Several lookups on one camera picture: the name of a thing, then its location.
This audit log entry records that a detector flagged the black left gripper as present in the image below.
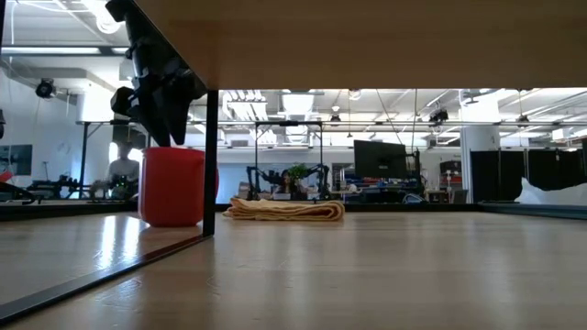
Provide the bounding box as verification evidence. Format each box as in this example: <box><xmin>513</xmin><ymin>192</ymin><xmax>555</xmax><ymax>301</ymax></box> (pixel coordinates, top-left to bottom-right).
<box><xmin>109</xmin><ymin>43</ymin><xmax>208</xmax><ymax>149</ymax></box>

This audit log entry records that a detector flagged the red plastic cup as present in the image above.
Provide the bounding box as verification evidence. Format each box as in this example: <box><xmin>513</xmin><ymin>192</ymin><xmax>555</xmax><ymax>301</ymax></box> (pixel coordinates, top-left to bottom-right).
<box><xmin>138</xmin><ymin>146</ymin><xmax>221</xmax><ymax>228</ymax></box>

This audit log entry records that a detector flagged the wooden shelf board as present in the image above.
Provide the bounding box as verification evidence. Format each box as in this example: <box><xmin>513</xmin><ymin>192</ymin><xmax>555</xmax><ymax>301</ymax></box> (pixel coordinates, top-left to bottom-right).
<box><xmin>132</xmin><ymin>0</ymin><xmax>587</xmax><ymax>91</ymax></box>

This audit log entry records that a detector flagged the standing person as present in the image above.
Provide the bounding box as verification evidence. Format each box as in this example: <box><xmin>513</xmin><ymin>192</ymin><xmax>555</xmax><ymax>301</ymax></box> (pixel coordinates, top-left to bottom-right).
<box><xmin>106</xmin><ymin>141</ymin><xmax>141</xmax><ymax>201</ymax></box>

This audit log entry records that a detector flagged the seated person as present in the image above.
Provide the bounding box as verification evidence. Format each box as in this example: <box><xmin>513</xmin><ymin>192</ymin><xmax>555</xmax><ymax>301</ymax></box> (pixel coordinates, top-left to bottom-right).
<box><xmin>273</xmin><ymin>169</ymin><xmax>300</xmax><ymax>202</ymax></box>

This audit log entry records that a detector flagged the green potted plant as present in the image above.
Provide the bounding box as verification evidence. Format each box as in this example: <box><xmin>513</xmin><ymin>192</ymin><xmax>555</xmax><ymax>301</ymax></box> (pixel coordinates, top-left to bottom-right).
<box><xmin>287</xmin><ymin>162</ymin><xmax>310</xmax><ymax>182</ymax></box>

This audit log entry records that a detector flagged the folded yellow towel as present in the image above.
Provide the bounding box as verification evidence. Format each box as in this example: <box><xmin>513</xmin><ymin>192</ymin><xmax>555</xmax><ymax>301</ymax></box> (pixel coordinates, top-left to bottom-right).
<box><xmin>223</xmin><ymin>197</ymin><xmax>346</xmax><ymax>223</ymax></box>

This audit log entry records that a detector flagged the red and black device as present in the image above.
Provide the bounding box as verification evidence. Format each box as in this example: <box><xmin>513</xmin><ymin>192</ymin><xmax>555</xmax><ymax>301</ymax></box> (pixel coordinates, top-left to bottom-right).
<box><xmin>0</xmin><ymin>169</ymin><xmax>39</xmax><ymax>205</ymax></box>

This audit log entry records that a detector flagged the white building column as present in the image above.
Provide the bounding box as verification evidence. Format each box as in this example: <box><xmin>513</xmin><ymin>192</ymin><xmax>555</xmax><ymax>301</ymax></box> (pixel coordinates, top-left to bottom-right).
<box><xmin>460</xmin><ymin>126</ymin><xmax>502</xmax><ymax>204</ymax></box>

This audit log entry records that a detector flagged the black curtain partition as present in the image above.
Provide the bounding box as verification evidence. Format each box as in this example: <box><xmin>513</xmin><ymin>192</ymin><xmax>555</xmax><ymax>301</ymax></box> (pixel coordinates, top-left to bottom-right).
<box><xmin>470</xmin><ymin>148</ymin><xmax>587</xmax><ymax>204</ymax></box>

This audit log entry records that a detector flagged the white draped cloth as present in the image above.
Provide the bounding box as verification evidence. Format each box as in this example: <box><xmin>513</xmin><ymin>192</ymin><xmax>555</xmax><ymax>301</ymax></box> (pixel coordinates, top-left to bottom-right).
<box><xmin>515</xmin><ymin>177</ymin><xmax>587</xmax><ymax>206</ymax></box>

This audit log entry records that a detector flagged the black metal shelf frame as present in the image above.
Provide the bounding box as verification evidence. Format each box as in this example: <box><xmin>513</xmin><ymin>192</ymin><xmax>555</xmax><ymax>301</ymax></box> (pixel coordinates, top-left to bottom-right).
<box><xmin>0</xmin><ymin>88</ymin><xmax>220</xmax><ymax>323</ymax></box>

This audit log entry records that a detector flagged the wide black metal frame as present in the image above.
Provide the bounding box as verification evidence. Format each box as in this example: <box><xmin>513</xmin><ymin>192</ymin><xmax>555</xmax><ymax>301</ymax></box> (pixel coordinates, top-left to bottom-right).
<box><xmin>74</xmin><ymin>118</ymin><xmax>155</xmax><ymax>201</ymax></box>

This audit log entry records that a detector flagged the narrow black metal frame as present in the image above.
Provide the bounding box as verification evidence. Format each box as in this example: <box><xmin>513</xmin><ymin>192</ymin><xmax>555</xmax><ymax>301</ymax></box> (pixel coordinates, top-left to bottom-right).
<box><xmin>253</xmin><ymin>120</ymin><xmax>325</xmax><ymax>201</ymax></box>

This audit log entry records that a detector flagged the black ceiling camera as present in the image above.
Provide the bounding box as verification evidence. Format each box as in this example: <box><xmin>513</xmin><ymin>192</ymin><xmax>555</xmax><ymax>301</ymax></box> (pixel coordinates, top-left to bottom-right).
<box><xmin>35</xmin><ymin>78</ymin><xmax>57</xmax><ymax>100</ymax></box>

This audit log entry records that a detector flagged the black table edge rail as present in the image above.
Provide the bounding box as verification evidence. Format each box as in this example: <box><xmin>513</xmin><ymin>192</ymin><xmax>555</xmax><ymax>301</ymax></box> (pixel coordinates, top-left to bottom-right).
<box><xmin>0</xmin><ymin>199</ymin><xmax>587</xmax><ymax>222</ymax></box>

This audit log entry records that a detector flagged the dark wall picture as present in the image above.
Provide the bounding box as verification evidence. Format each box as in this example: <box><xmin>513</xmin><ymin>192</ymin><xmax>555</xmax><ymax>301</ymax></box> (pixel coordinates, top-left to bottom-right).
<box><xmin>0</xmin><ymin>144</ymin><xmax>34</xmax><ymax>178</ymax></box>

